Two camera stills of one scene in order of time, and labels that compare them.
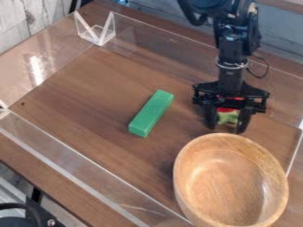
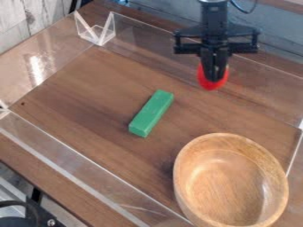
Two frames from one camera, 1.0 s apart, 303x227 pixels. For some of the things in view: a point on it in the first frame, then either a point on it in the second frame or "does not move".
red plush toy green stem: x=228 y=114 to x=205 y=82
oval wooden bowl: x=230 y=183 does not move
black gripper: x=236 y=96 to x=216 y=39
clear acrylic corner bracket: x=97 y=35 does not move
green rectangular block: x=152 y=113 does not move
